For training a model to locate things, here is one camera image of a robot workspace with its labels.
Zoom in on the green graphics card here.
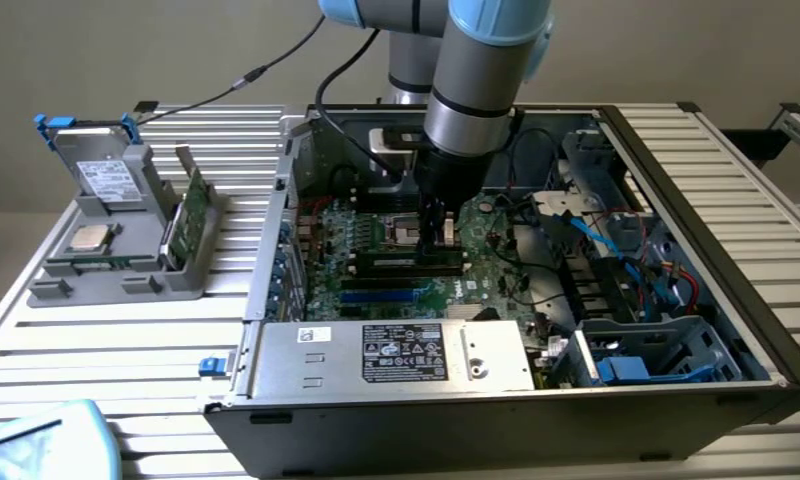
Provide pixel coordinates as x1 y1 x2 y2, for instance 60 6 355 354
161 144 218 269

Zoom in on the silver hard disk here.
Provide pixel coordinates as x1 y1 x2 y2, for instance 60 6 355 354
56 126 151 204

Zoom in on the green motherboard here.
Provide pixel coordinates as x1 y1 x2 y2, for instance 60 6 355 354
296 187 560 362

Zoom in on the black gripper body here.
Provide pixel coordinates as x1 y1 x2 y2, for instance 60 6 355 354
412 147 494 207

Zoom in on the blue disk carrier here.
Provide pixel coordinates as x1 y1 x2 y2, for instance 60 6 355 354
32 112 143 152

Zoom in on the blue expansion slot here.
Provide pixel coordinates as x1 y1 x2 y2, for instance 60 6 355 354
338 289 418 303

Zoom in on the grey metal drive cage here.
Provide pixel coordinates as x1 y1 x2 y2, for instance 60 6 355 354
558 128 643 212

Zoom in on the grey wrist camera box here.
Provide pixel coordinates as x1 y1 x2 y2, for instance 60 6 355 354
367 127 420 193

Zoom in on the blue data wire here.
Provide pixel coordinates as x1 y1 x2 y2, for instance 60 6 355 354
551 211 683 312

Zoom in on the open black PC case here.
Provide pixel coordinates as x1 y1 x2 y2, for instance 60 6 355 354
203 102 800 479

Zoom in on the silver chipset heat sink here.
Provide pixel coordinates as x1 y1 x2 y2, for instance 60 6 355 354
447 304 504 323

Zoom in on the metal CPU socket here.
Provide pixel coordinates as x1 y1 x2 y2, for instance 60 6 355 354
371 211 470 251

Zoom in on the black fan shroud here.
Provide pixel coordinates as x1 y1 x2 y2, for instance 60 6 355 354
559 257 643 327

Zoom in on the black camera cable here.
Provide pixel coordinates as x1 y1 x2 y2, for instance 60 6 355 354
315 27 407 182

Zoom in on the grey parts rack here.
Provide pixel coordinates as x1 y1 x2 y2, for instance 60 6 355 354
25 144 236 309

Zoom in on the blue case latch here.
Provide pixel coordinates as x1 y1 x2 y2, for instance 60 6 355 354
198 354 235 378

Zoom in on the silver power supply unit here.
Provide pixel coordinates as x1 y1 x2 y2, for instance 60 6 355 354
248 319 536 395

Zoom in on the black expansion slot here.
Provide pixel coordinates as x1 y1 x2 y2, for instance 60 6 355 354
339 277 436 292

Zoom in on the green RAM stick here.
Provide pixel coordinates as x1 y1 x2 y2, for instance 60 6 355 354
354 251 463 268

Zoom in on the silver CPU chip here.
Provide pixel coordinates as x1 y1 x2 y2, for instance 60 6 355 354
68 224 117 251

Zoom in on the grey metal disk bay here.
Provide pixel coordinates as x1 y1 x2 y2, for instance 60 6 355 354
550 314 743 389

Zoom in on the red wire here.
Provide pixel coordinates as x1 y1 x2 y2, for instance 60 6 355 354
665 258 707 304

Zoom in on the grey cable with connector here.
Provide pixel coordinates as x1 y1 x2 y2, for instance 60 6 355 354
135 14 328 126

